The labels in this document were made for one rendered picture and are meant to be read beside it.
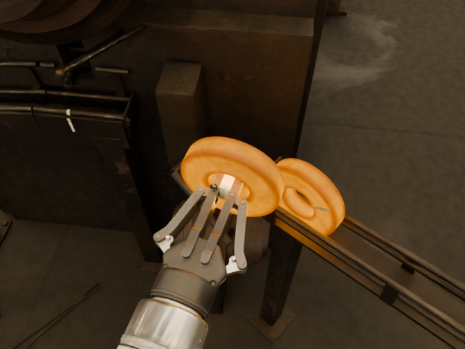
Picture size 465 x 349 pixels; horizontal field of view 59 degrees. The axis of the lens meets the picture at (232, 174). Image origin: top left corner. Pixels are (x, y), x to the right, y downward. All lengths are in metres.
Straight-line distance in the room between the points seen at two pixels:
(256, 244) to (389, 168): 0.98
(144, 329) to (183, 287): 0.06
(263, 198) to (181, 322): 0.22
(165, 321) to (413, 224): 1.29
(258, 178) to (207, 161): 0.07
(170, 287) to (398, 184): 1.35
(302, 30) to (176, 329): 0.56
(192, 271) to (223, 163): 0.15
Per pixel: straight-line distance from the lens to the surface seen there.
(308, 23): 0.82
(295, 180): 0.69
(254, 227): 0.90
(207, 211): 0.55
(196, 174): 0.60
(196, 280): 0.49
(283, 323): 1.37
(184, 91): 0.77
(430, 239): 1.64
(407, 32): 2.50
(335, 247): 0.72
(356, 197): 1.64
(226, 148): 0.54
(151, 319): 0.47
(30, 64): 0.99
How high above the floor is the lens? 1.32
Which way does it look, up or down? 54 degrees down
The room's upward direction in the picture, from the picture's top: straight up
